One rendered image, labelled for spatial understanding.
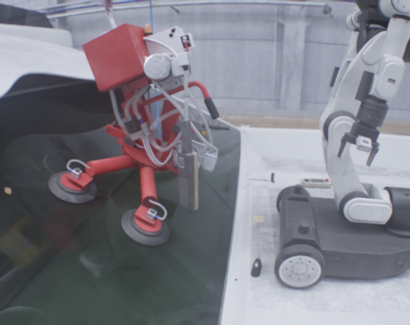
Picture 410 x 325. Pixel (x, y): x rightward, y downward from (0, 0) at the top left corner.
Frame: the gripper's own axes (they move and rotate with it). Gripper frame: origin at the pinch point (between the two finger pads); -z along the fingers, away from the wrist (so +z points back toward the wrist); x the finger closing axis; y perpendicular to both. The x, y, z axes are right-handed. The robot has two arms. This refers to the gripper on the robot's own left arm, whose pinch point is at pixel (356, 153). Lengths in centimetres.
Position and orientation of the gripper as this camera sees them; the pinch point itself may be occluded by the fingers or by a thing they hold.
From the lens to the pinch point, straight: 100.5
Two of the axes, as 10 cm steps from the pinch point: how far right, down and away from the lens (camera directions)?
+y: -2.3, 3.5, -9.1
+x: -9.5, -2.7, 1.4
